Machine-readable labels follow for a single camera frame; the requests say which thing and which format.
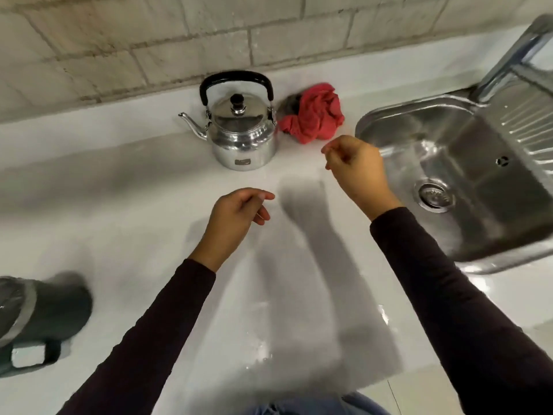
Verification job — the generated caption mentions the person's left forearm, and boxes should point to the person's left forearm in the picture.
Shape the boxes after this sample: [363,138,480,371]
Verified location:
[56,258,217,415]

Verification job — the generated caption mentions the stainless steel kettle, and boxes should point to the stainless steel kettle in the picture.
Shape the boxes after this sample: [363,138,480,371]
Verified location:
[178,71,280,171]

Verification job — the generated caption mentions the person's right forearm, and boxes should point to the person's right forearm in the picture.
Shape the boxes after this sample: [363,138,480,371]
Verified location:
[370,207,553,415]

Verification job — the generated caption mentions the chrome faucet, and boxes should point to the chrome faucet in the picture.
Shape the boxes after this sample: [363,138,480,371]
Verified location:
[470,14,553,103]

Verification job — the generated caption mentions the steel kettle lid black knob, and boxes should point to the steel kettle lid black knob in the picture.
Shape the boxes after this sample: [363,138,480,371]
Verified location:
[211,94,262,128]

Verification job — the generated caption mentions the person's right hand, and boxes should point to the person's right hand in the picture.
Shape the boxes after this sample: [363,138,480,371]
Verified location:
[321,135,405,222]

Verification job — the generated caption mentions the stainless steel sink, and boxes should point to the stainless steel sink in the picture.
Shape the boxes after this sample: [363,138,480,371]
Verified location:
[355,60,553,275]

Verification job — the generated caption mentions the dark grey plastic jug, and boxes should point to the dark grey plastic jug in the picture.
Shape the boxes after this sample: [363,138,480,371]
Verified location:
[0,272,94,379]

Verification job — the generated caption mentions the dark grey scrubber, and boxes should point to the dark grey scrubber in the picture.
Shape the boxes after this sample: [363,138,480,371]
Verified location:
[276,93,303,120]

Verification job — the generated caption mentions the person's left hand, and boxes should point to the person's left hand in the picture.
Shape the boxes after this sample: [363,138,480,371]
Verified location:
[188,188,276,273]

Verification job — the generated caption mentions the red crumpled cloth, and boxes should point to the red crumpled cloth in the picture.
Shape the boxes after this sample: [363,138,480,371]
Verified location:
[278,83,345,145]

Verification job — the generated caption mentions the person's blue jeans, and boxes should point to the person's blue jeans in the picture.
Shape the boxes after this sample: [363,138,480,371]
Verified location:
[246,392,392,415]

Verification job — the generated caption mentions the round metal sink drain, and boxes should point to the round metal sink drain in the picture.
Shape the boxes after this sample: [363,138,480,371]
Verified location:
[413,179,455,213]

